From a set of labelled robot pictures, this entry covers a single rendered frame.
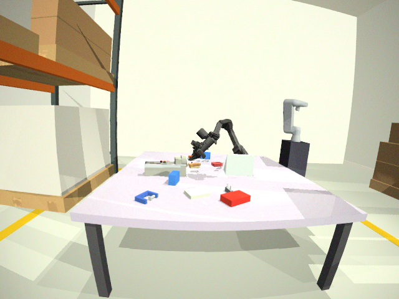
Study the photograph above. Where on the red rectangular block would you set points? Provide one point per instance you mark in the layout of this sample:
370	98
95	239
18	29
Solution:
216	164
235	198

